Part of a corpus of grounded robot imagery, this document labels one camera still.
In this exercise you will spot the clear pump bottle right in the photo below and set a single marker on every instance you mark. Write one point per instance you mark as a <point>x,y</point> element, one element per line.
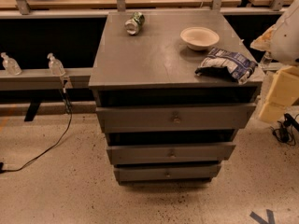
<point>55,65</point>

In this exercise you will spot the clear pump bottle left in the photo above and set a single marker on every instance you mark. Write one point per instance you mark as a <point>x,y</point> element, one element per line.
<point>10,65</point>

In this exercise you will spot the grey metal shelf rail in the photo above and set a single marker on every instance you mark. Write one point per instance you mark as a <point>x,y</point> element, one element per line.
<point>43,79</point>

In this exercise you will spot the grey middle drawer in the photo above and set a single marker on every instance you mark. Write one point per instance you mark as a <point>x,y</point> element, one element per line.
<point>167,153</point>

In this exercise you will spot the crushed green soda can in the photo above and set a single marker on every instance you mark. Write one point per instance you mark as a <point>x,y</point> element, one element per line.
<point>134,25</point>

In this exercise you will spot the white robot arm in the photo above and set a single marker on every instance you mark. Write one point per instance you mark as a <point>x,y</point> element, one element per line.
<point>281,40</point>

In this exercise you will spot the clear plastic water bottle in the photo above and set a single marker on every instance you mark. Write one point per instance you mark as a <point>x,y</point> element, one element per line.
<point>266,60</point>

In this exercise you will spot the grey bottom drawer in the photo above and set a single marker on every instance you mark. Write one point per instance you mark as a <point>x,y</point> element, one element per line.
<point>168,172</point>

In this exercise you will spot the blue white chip bag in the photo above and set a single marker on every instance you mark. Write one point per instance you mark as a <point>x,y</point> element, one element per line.
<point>234,64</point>

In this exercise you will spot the white paper bowl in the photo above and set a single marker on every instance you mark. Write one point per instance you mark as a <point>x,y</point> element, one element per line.
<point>199,38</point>

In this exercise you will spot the grey drawer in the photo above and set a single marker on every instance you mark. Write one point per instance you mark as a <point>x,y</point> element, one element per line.
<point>168,172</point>
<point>167,153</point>
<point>172,118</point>

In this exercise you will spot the clear pump bottle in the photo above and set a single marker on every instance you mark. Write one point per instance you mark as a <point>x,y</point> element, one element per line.
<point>55,65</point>
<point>10,65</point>

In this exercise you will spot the grey top drawer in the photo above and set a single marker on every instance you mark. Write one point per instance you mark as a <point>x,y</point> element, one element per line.
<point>172,118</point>

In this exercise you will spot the grey wooden drawer cabinet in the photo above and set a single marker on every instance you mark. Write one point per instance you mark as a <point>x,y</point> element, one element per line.
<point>156,67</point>

